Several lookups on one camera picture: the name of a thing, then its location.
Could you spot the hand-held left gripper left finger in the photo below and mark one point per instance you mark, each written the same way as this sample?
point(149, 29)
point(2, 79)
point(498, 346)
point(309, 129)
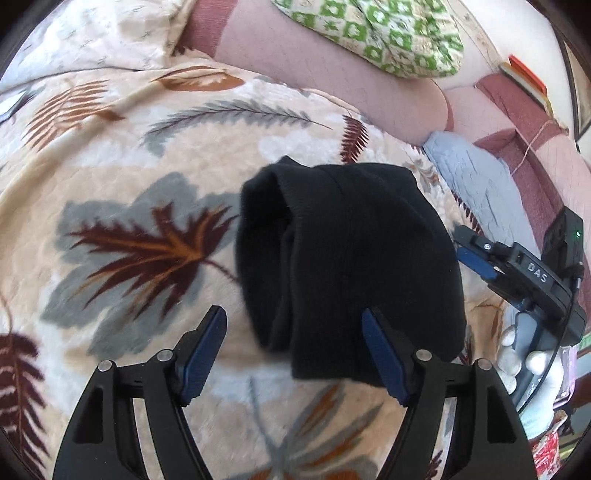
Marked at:
point(203, 355)

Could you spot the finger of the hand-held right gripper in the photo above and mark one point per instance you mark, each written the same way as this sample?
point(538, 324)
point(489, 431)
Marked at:
point(478, 265)
point(475, 240)

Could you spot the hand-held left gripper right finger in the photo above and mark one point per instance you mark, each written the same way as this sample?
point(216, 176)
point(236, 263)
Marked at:
point(383, 355)

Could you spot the black pants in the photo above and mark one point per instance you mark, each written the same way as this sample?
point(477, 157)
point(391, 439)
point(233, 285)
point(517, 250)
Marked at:
point(346, 254)

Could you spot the person's right hand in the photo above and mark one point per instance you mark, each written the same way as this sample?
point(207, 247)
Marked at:
point(540, 364)

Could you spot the light blue quilt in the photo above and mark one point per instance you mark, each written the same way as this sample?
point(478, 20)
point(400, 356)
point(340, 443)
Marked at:
point(475, 175)

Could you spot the pink quilted sofa backrest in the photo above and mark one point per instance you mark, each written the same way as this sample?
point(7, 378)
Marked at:
point(545, 184)

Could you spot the red floral cloth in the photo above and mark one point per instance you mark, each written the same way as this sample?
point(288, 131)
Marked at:
point(551, 450)

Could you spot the orange book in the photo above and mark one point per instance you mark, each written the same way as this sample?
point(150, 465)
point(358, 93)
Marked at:
point(526, 76)

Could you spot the leaf print fleece blanket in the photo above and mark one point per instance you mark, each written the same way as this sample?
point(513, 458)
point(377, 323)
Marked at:
point(138, 184)

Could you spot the green patterned cloth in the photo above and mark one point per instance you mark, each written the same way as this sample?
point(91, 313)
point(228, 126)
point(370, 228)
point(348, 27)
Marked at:
point(392, 37)

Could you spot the pink quilted bolster cushion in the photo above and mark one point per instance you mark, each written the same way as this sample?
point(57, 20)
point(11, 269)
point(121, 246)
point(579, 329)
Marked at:
point(300, 60)

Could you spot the beige printed sheet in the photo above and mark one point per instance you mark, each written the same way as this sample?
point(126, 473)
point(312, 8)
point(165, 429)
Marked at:
point(92, 37)

